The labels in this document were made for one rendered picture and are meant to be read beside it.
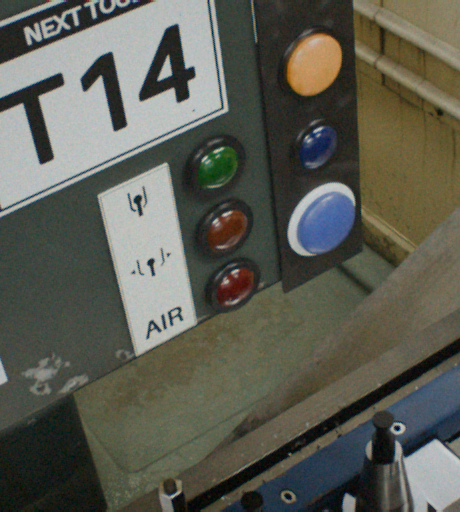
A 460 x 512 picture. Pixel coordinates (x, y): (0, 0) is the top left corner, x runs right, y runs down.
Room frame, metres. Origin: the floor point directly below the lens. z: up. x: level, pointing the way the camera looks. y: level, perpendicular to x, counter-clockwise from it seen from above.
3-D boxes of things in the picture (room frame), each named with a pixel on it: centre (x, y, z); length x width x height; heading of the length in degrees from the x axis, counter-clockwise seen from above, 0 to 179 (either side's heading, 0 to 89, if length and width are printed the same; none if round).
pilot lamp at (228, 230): (0.35, 0.00, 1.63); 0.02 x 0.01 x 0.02; 118
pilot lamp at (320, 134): (0.37, -0.04, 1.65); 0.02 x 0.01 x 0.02; 118
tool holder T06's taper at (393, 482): (0.49, -0.09, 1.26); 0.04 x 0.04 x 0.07
